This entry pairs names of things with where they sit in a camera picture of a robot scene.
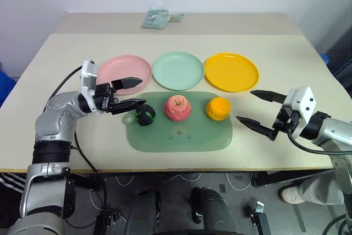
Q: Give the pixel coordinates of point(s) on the dark green small object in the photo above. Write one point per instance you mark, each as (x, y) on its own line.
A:
(145, 118)

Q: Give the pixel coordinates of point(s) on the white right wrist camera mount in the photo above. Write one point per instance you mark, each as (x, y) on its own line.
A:
(306, 103)

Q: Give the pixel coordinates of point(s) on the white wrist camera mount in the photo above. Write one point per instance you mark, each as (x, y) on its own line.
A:
(89, 74)
(306, 103)

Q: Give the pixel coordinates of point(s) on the pale green plate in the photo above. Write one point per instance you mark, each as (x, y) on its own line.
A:
(177, 71)

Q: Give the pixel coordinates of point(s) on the folded pale green cloth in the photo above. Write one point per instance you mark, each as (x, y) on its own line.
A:
(155, 19)

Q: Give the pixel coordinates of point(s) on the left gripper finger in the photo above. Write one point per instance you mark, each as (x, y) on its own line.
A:
(129, 82)
(126, 105)

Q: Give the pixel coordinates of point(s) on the black table leg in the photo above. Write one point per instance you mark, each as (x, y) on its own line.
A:
(261, 222)

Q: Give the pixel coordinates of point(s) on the blue fabric object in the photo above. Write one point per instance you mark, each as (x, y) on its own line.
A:
(6, 86)

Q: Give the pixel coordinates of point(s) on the green cutting mat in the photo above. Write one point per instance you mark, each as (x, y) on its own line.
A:
(178, 138)

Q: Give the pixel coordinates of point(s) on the grey trouser leg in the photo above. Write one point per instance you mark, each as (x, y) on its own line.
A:
(321, 189)

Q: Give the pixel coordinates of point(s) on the white shoe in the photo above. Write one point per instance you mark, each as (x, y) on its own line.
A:
(288, 194)

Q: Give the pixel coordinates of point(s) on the yellow plate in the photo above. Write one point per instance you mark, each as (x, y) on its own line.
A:
(231, 72)

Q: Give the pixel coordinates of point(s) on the red apple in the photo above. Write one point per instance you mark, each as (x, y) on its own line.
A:
(177, 109)

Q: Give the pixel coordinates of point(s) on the orange fruit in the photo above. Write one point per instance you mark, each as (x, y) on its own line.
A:
(218, 109)

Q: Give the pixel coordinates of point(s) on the dark rounded shape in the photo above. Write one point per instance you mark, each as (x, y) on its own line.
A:
(143, 213)
(213, 213)

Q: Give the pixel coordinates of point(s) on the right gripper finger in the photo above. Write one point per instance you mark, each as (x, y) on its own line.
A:
(268, 95)
(255, 125)

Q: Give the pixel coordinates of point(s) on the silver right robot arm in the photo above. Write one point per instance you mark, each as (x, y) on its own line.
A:
(338, 130)

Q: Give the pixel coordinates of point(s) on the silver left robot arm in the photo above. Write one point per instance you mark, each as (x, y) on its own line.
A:
(50, 108)

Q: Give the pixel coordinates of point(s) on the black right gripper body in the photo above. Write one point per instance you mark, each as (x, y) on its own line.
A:
(286, 122)

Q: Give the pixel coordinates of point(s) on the dark woven-pattern object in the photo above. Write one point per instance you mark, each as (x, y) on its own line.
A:
(341, 53)

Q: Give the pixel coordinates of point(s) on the pink plate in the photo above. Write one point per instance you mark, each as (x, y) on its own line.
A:
(123, 65)

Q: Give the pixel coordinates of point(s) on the black table frame bar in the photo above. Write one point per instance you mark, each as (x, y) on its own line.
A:
(288, 178)

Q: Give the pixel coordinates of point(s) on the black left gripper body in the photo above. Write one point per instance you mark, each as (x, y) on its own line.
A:
(103, 97)

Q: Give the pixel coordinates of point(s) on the small blue container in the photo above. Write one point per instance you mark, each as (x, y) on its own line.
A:
(325, 59)

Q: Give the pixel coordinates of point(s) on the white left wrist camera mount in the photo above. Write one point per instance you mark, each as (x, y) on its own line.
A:
(89, 74)

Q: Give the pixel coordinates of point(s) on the black white-striped trouser leg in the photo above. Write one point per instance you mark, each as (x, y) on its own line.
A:
(11, 184)

